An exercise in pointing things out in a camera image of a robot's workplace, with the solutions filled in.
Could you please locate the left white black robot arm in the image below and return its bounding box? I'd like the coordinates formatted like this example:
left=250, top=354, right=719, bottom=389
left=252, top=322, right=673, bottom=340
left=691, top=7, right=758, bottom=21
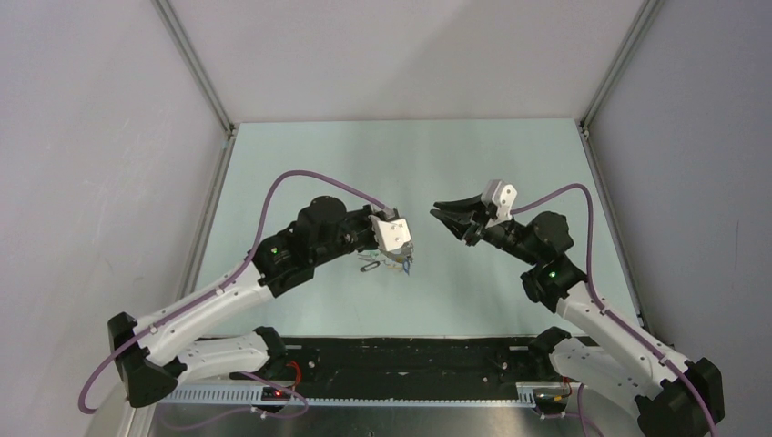
left=108, top=196, right=410, bottom=408

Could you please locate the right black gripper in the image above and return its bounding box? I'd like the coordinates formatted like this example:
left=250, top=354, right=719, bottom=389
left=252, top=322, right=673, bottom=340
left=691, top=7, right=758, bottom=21
left=430, top=191, right=540, bottom=267

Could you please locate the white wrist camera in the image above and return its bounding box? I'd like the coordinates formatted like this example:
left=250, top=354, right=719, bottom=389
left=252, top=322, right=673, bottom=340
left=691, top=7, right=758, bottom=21
left=372, top=208, right=413, bottom=252
left=481, top=179, right=518, bottom=209

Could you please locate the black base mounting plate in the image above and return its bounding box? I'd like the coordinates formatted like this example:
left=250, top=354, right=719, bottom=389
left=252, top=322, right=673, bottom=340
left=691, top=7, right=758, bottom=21
left=256, top=337, right=563, bottom=402

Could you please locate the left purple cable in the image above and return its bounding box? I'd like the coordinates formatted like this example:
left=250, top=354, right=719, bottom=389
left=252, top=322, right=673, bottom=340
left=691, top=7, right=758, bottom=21
left=78, top=169, right=400, bottom=415

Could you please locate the right small circuit board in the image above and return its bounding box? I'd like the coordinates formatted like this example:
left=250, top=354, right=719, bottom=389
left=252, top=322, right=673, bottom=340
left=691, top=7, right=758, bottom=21
left=535, top=393, right=569, bottom=403

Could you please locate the left aluminium frame post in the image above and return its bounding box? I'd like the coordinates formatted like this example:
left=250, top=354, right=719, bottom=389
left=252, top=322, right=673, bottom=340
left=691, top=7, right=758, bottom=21
left=151, top=0, right=235, bottom=138

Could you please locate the large metal keyring with keys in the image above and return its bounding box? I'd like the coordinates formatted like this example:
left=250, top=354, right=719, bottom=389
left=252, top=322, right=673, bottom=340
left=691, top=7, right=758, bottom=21
left=381, top=243, right=413, bottom=275

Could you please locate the aluminium frame post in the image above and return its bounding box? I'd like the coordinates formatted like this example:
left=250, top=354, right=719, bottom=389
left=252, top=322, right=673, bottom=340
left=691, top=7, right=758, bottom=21
left=578, top=0, right=665, bottom=137
left=151, top=0, right=235, bottom=138

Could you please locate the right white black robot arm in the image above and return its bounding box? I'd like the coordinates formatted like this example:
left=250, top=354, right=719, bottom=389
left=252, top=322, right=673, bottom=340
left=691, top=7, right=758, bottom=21
left=431, top=195, right=725, bottom=436

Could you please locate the right aluminium frame post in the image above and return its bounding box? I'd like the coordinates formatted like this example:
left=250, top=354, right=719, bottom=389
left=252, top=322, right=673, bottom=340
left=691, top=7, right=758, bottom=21
left=578, top=0, right=665, bottom=137

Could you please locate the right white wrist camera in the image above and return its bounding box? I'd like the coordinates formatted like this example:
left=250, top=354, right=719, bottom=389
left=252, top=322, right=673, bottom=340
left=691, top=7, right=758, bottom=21
left=481, top=179, right=518, bottom=209

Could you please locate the small circuit board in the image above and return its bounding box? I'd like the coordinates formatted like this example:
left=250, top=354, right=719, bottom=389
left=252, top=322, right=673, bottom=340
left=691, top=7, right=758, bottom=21
left=260, top=387, right=293, bottom=402
left=535, top=393, right=569, bottom=403

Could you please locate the left small circuit board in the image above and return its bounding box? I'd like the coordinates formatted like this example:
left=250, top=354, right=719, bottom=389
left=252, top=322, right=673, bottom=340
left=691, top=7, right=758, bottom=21
left=260, top=387, right=293, bottom=402

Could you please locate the grey slotted cable duct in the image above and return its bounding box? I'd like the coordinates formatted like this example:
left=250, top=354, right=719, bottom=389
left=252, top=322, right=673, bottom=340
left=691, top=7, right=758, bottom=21
left=160, top=384, right=536, bottom=408

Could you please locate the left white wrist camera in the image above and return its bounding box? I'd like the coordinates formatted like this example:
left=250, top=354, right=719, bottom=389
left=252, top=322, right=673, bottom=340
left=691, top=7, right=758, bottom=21
left=372, top=208, right=413, bottom=252

